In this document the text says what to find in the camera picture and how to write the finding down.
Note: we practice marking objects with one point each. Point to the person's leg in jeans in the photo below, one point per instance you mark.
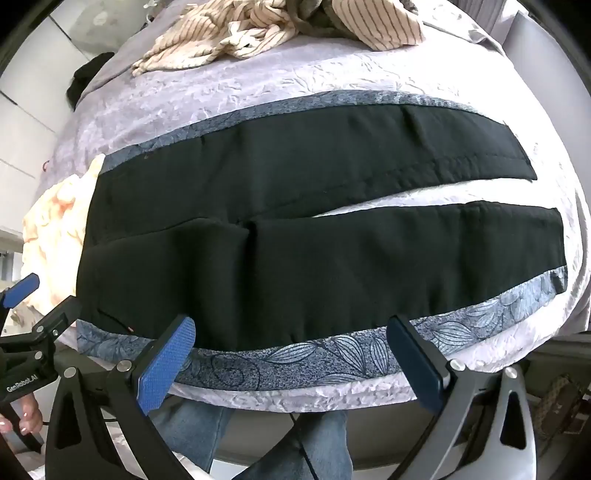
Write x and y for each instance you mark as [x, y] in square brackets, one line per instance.
[314, 445]
[194, 434]

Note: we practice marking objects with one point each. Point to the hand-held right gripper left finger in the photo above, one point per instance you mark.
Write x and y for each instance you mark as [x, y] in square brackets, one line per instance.
[165, 364]

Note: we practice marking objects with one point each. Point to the brown woven object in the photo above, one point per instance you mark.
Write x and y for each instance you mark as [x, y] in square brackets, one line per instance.
[558, 401]

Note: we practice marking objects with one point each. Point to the pale yellow garment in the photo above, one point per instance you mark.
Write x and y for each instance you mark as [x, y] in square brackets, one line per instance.
[51, 221]

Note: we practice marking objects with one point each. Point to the person's left hand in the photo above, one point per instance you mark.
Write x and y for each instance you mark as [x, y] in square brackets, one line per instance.
[30, 413]

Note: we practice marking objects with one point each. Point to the lavender textured bedspread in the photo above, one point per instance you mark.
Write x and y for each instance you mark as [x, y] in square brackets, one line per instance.
[231, 83]

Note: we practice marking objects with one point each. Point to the grey bed frame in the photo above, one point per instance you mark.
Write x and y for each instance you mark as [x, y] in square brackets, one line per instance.
[378, 431]

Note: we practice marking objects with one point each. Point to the blue floral cloth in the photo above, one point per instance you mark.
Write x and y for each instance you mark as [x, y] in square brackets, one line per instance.
[323, 356]

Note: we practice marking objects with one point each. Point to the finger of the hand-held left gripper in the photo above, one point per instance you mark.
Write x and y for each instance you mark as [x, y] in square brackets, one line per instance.
[57, 318]
[23, 287]

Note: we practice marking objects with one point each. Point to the black pants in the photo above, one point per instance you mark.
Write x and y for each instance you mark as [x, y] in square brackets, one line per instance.
[277, 277]

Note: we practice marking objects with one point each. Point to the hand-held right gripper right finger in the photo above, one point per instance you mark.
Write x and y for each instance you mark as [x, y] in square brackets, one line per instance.
[415, 367]

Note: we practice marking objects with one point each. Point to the white wardrobe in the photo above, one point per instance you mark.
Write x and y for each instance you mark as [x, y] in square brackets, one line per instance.
[27, 101]

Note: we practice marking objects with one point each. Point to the dark cloth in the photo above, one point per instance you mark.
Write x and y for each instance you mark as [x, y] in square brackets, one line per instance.
[87, 74]

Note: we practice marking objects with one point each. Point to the olive green garment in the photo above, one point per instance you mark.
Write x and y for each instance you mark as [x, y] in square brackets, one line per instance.
[318, 21]

